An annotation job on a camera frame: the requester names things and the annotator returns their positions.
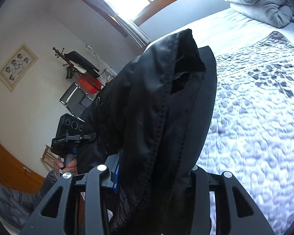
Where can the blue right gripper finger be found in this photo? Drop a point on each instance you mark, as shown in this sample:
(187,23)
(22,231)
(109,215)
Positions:
(115,173)

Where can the black quilted pants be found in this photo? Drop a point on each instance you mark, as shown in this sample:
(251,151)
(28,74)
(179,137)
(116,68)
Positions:
(156,113)

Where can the grey jacket sleeve forearm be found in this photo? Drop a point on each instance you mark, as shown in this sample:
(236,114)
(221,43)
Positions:
(16,207)

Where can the person left hand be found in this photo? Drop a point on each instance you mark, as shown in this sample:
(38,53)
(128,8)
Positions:
(70,167)

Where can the wooden coat rack with clothes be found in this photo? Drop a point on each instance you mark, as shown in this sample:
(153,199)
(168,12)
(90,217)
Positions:
(76,64)

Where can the wooden cabinet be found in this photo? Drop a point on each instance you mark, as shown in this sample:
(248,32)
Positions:
(15,175)

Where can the grey window curtain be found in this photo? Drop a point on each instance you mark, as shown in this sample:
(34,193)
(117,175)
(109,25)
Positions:
(127,25)

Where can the grey patterned quilted bedspread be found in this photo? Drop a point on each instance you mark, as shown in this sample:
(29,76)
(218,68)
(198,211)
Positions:
(252,127)

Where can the light blue bed sheet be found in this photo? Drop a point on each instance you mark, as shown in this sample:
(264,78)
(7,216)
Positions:
(228,30)

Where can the folded grey blue duvet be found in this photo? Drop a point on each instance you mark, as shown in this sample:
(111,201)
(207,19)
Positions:
(262,0)

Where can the black metal frame chair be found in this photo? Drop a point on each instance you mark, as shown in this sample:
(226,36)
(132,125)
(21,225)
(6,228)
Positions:
(76,100)

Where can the white wire rack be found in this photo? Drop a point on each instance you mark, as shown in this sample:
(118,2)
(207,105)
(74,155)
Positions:
(107,73)

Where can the framed wall picture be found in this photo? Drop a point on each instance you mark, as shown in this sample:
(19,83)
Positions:
(17,66)

